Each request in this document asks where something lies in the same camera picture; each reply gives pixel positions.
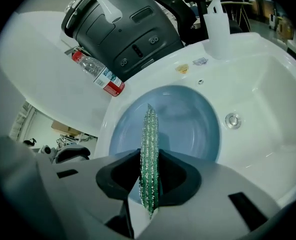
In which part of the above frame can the metal sink drain plug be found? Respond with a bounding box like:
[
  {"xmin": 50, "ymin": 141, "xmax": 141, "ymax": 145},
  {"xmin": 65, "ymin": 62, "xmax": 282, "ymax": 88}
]
[{"xmin": 224, "ymin": 112, "xmax": 242, "ymax": 130}]

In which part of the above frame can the clear bottle with red cap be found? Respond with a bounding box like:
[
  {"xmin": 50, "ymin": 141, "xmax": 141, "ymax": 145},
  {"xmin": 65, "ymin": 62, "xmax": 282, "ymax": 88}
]
[{"xmin": 71, "ymin": 50, "xmax": 126, "ymax": 97}]

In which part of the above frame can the grey sticker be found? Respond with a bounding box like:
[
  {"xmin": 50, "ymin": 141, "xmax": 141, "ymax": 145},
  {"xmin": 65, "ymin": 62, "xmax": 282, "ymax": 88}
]
[{"xmin": 192, "ymin": 57, "xmax": 209, "ymax": 66}]

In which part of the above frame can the black machine housing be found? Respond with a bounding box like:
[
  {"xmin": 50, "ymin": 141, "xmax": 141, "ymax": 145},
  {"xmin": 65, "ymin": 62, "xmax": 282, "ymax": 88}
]
[{"xmin": 61, "ymin": 0, "xmax": 185, "ymax": 82}]

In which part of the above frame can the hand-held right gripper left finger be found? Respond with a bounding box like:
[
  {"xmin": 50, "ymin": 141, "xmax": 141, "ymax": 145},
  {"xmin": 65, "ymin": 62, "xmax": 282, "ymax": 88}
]
[{"xmin": 35, "ymin": 148, "xmax": 143, "ymax": 240}]

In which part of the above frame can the cardboard box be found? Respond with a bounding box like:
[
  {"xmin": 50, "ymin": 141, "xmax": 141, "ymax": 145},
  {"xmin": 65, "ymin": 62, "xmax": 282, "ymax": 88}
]
[{"xmin": 51, "ymin": 120, "xmax": 80, "ymax": 136}]

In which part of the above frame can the large blue plate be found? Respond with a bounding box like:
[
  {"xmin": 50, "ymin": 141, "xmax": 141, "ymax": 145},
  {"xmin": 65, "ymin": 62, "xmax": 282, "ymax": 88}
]
[{"xmin": 109, "ymin": 84, "xmax": 221, "ymax": 164}]

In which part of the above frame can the black office chair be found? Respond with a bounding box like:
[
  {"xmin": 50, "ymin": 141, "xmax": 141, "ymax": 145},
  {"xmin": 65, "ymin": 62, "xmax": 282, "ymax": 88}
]
[{"xmin": 184, "ymin": 0, "xmax": 244, "ymax": 45}]

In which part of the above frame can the white ceramic sink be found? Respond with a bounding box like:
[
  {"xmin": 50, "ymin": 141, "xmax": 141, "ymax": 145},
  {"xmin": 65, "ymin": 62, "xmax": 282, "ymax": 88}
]
[{"xmin": 92, "ymin": 32, "xmax": 296, "ymax": 207}]

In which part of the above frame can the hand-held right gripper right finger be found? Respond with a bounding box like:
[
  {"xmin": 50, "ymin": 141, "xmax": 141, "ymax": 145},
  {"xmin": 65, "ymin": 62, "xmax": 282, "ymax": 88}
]
[{"xmin": 137, "ymin": 148, "xmax": 284, "ymax": 240}]

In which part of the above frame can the yellow sticker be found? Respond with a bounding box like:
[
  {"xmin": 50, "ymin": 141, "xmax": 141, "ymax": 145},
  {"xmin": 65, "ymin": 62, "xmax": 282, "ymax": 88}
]
[{"xmin": 174, "ymin": 63, "xmax": 190, "ymax": 75}]

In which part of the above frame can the green scrubbing sponge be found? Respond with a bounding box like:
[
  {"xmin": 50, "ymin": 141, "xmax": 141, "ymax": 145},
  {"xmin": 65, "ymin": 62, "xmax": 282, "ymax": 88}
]
[{"xmin": 138, "ymin": 103, "xmax": 161, "ymax": 220}]

